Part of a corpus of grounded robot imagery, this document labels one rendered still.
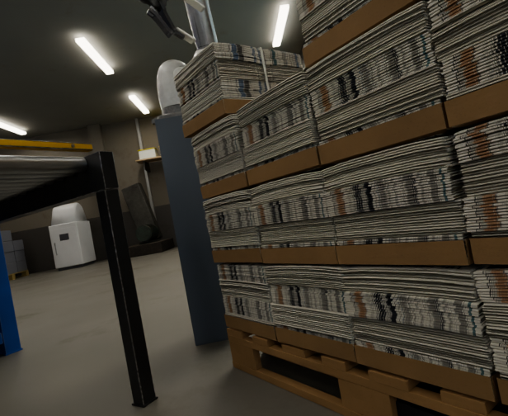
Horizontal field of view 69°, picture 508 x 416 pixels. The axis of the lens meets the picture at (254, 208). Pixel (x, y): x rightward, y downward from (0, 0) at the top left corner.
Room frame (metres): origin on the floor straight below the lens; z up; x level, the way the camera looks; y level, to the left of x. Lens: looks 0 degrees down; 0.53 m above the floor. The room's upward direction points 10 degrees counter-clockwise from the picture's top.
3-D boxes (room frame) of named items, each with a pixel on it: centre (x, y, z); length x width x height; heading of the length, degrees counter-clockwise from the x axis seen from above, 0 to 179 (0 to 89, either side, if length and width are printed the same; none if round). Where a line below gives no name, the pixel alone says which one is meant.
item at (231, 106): (1.27, 0.06, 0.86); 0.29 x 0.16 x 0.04; 37
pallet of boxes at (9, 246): (8.17, 5.91, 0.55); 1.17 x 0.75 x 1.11; 2
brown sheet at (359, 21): (0.84, -0.41, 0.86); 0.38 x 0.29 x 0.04; 125
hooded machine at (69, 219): (8.49, 4.26, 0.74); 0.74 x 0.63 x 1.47; 1
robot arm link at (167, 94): (1.70, 0.25, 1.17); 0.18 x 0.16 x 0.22; 82
